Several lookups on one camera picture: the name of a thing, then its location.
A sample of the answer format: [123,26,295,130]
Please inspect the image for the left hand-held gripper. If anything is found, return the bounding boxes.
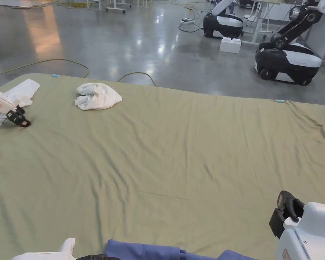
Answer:
[10,238,108,260]

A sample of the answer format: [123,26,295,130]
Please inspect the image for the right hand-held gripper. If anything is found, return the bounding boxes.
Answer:
[269,190,325,260]

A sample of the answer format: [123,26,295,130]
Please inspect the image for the dark blue garment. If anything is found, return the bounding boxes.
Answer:
[105,238,258,260]

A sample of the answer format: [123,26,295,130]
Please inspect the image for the bed with pale green sheet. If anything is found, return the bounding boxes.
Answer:
[0,73,325,260]

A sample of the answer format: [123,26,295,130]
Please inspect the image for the black and white wheeled robot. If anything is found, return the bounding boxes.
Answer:
[255,0,325,86]
[203,0,244,38]

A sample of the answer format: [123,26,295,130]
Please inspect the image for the bunched white cloth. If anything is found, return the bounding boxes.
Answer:
[74,82,123,111]

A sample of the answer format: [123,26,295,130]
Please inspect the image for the white foam box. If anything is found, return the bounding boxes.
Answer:
[219,38,242,54]

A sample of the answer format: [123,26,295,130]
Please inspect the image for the flat white cloth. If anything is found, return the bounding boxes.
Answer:
[0,79,41,133]

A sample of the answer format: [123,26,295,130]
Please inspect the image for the spare hand-held gripper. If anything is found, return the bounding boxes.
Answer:
[0,86,31,128]

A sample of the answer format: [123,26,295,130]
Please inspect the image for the white-legged table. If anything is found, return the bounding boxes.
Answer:
[243,0,281,44]
[86,0,126,14]

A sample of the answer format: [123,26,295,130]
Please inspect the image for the yellow floor cable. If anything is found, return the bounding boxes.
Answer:
[0,59,158,88]

